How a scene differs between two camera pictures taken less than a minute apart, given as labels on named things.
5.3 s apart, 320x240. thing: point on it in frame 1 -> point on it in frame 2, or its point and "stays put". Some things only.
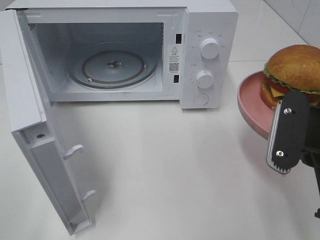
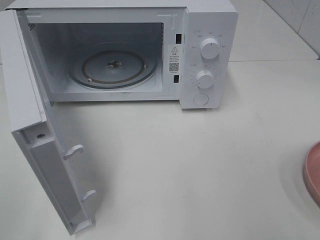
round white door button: x=201 y=99 stays put
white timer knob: x=204 y=79 stays put
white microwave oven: x=186 y=51 stays put
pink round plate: x=257 y=113 -> x=312 y=172
